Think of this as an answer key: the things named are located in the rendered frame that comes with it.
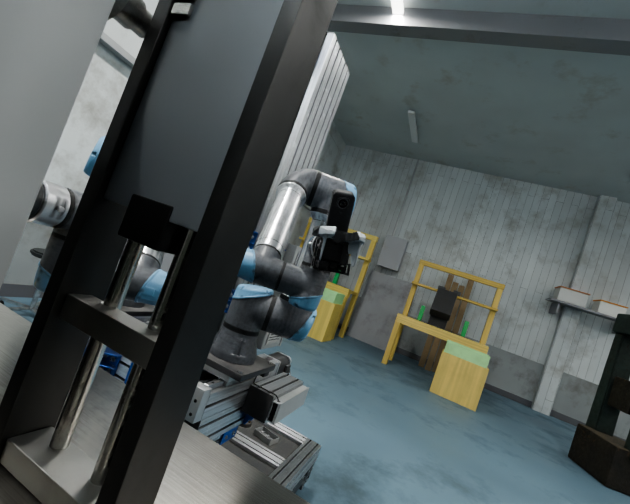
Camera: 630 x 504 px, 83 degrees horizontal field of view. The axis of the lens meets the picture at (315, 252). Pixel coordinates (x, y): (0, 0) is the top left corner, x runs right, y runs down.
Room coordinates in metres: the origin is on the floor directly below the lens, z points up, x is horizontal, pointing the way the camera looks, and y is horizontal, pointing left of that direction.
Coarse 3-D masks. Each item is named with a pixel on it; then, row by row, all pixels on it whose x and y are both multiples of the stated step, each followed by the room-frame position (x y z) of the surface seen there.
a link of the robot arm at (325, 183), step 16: (320, 176) 1.09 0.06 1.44; (320, 192) 1.08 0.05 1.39; (320, 208) 1.09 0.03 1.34; (320, 224) 1.10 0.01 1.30; (288, 304) 1.09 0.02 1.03; (272, 320) 1.08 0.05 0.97; (288, 320) 1.08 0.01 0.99; (304, 320) 1.09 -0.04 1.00; (288, 336) 1.10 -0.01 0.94; (304, 336) 1.10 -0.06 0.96
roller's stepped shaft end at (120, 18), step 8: (136, 0) 0.32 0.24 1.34; (128, 8) 0.32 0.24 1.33; (136, 8) 0.32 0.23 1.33; (144, 8) 0.33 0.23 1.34; (120, 16) 0.32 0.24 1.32; (128, 16) 0.32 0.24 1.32; (136, 16) 0.33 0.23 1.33; (144, 16) 0.33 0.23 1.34; (152, 16) 0.34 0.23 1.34; (120, 24) 0.33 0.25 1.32; (128, 24) 0.33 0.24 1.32; (136, 24) 0.33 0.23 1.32; (144, 24) 0.34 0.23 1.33; (136, 32) 0.34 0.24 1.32; (144, 32) 0.34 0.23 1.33
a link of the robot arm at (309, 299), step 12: (288, 264) 0.86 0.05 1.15; (288, 276) 0.84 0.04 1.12; (300, 276) 0.84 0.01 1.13; (312, 276) 0.84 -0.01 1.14; (324, 276) 0.85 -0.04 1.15; (288, 288) 0.84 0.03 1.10; (300, 288) 0.84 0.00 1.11; (312, 288) 0.84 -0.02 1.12; (324, 288) 0.87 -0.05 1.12; (288, 300) 0.87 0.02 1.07; (300, 300) 0.84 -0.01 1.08; (312, 300) 0.84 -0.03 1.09
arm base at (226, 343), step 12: (228, 324) 1.08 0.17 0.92; (216, 336) 1.11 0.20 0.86; (228, 336) 1.07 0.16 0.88; (240, 336) 1.07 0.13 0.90; (252, 336) 1.09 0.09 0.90; (216, 348) 1.07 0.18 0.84; (228, 348) 1.06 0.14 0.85; (240, 348) 1.08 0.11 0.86; (252, 348) 1.10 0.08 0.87; (228, 360) 1.05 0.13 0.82; (240, 360) 1.06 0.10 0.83; (252, 360) 1.10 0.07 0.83
